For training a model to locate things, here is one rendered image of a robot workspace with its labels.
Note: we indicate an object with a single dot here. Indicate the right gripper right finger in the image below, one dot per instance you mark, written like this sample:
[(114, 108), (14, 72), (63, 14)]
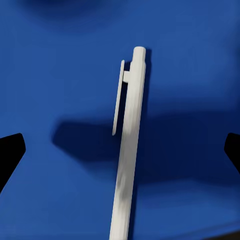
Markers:
[(232, 149)]

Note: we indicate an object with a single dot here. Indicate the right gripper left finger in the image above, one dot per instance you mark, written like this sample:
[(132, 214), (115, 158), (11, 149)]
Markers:
[(12, 149)]

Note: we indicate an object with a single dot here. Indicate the pen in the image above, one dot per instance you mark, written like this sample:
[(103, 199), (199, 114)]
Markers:
[(135, 78)]

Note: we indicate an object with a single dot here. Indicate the folder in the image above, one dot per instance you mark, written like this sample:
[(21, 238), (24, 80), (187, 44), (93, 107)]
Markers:
[(60, 66)]

